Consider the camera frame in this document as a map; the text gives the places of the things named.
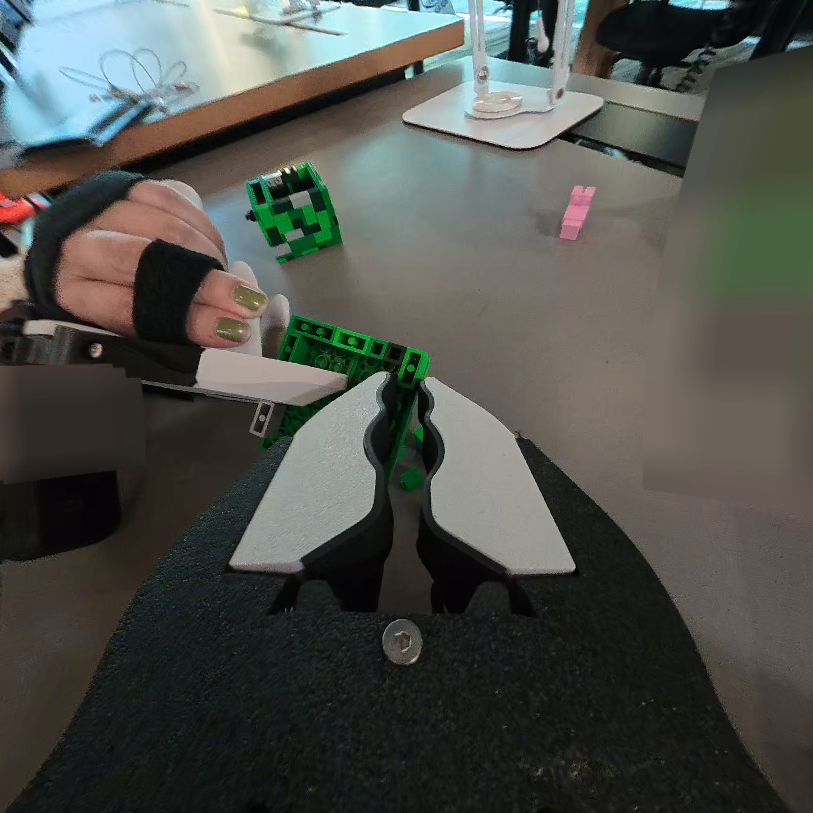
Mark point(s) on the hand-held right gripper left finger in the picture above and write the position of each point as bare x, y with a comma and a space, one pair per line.
317, 483

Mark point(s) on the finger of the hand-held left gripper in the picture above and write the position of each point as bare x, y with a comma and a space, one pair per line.
265, 416
267, 375

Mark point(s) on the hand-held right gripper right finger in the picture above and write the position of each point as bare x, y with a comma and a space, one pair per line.
495, 489

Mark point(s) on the green lego plate assembly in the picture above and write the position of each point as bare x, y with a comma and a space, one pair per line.
317, 346

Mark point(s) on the small green lego brick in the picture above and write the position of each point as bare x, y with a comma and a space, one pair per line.
411, 477

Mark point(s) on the green lego creeper head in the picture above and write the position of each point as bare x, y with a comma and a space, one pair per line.
295, 209

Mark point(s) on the pink lego pig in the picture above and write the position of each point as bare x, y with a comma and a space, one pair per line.
575, 216

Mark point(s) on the person's left hand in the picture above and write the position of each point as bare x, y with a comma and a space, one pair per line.
101, 254

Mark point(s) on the dark flat device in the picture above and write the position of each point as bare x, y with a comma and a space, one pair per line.
95, 127

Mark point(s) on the neighbouring wooden table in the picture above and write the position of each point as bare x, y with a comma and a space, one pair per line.
286, 63

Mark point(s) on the instruction book stand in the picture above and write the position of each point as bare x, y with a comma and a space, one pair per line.
508, 120

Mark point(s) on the black office chair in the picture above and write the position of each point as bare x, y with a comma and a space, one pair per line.
660, 32

